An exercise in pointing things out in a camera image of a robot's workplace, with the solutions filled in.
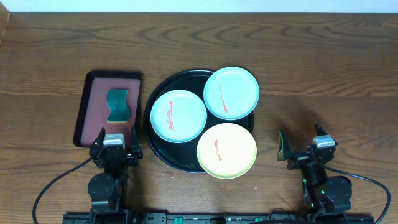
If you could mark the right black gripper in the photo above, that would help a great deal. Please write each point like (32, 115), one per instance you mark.
(300, 160)

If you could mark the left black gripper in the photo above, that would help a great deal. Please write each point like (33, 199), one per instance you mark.
(137, 154)

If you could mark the green yellow sponge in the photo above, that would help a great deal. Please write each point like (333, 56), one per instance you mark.
(119, 111)

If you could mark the light blue plate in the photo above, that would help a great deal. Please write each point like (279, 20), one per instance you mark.
(231, 93)
(178, 116)

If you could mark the yellow plate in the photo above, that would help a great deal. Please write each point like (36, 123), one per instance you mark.
(226, 151)

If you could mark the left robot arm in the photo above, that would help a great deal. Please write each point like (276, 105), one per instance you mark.
(108, 190)

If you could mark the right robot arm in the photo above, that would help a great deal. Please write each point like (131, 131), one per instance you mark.
(327, 195)

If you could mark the rectangular dark red tray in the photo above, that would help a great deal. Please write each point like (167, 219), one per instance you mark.
(94, 110)

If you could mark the round black tray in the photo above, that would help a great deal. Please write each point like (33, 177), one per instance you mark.
(183, 156)

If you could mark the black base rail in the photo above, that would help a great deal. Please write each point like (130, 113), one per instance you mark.
(162, 218)

